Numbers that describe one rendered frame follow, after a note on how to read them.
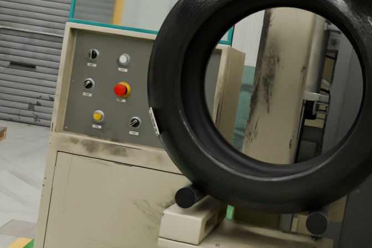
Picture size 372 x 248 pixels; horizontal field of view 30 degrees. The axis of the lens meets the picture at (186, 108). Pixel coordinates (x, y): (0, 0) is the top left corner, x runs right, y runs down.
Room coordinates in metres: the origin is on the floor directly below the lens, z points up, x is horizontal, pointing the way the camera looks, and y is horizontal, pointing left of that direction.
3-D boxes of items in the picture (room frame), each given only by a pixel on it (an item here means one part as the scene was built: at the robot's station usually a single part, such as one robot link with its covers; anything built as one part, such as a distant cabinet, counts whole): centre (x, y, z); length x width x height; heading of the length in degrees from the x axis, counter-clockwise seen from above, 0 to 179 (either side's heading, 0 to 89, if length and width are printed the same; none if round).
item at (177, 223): (1.64, -0.07, 0.83); 0.36 x 0.09 x 0.06; 167
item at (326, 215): (1.57, -0.34, 0.90); 0.35 x 0.05 x 0.05; 167
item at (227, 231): (1.61, -0.20, 0.80); 0.37 x 0.36 x 0.02; 77
